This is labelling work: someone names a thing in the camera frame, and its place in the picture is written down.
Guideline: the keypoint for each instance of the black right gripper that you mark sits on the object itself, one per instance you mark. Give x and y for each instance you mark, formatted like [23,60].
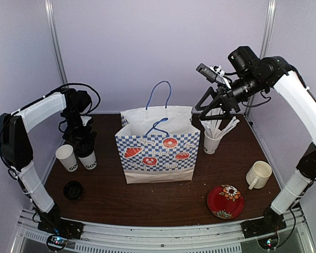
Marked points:
[228,102]

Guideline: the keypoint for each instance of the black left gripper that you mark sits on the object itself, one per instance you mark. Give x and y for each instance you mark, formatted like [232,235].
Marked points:
[81,136]

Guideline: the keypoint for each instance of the white paper coffee cup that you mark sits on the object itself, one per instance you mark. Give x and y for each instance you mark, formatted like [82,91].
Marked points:
[89,162]

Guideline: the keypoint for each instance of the blue checkered paper bag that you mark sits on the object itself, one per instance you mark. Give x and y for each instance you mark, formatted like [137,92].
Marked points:
[158,144]

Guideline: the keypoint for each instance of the black plastic cup lid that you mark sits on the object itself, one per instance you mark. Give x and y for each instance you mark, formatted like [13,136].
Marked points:
[83,150]

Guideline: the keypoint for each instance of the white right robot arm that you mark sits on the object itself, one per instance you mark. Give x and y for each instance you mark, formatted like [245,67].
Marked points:
[257,75]

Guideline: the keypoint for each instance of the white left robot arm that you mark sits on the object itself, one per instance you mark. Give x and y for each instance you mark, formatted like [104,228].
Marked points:
[16,151]

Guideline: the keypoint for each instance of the white cup holding straws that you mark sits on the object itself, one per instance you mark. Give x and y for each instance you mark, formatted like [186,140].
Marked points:
[210,145]

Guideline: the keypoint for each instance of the black plastic lid stack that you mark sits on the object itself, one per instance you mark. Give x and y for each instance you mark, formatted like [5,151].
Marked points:
[73,190]

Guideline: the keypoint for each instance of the cream ceramic mug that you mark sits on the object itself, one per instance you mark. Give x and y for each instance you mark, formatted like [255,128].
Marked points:
[258,175]

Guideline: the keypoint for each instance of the red floral plate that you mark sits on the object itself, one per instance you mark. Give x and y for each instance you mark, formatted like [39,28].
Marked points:
[225,201]

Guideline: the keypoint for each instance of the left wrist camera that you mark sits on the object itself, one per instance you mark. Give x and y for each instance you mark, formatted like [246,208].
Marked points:
[86,120]

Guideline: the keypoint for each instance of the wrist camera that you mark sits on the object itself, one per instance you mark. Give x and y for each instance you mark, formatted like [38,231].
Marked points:
[86,120]
[214,74]

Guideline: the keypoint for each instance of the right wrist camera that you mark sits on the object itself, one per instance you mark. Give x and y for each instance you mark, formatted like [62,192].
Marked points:
[214,74]

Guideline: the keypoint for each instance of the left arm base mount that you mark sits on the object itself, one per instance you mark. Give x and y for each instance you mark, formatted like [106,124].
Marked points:
[52,222]

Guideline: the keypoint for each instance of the aluminium front rail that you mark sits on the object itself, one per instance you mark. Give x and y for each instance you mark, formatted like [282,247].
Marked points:
[220,237]

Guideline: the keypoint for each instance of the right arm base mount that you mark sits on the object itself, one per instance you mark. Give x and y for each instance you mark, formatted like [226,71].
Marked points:
[269,223]

